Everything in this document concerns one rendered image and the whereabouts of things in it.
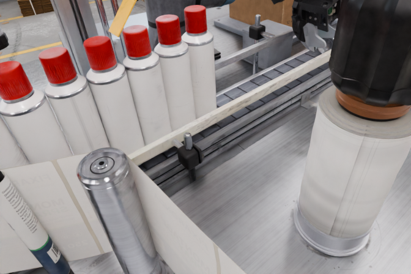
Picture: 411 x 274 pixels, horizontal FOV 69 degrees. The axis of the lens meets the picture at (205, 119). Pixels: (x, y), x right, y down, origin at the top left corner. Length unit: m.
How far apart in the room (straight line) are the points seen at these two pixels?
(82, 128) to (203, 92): 0.20
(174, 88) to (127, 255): 0.25
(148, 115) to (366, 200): 0.30
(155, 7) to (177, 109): 0.39
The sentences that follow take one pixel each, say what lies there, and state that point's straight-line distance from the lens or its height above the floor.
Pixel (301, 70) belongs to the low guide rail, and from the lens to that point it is 0.67.
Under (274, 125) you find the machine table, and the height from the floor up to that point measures 0.83.
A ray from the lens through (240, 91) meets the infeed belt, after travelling 0.64.
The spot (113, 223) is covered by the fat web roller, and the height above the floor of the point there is 1.02.
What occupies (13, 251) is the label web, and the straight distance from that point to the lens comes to 0.37.
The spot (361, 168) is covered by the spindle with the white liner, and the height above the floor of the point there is 1.03.
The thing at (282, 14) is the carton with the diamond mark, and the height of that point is 0.92.
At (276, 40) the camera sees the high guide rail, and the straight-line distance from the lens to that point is 0.68.
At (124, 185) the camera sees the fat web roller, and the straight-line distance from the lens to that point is 0.24.
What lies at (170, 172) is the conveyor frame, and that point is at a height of 0.86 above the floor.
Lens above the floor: 1.23
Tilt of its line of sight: 38 degrees down
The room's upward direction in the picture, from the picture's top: 4 degrees counter-clockwise
